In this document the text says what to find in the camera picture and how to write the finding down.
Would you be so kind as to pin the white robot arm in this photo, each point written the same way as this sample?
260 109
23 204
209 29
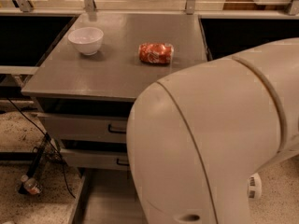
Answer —
194 138

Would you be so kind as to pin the black middle drawer handle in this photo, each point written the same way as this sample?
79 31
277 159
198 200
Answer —
122 163

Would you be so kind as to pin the grey drawer cabinet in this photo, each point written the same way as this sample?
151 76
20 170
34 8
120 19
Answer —
107 83

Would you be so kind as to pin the black drawer handle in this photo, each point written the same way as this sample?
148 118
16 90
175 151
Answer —
122 163
112 129

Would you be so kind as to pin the crushed red soda can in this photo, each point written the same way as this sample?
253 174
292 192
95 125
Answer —
161 53

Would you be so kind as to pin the grey top drawer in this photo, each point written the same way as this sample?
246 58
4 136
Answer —
83 128

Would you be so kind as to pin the grey middle drawer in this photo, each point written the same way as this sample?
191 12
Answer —
94 159

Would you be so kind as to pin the plastic bottle on floor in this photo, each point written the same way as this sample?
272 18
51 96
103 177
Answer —
31 185

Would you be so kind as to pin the black top drawer handle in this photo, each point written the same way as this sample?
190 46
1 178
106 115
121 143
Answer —
112 129

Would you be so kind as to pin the white ceramic bowl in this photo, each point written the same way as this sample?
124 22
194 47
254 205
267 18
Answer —
86 40

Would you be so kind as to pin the black stand on floor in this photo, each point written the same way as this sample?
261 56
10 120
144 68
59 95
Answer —
33 166

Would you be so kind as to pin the grey open bottom drawer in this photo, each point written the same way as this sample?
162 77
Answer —
107 197

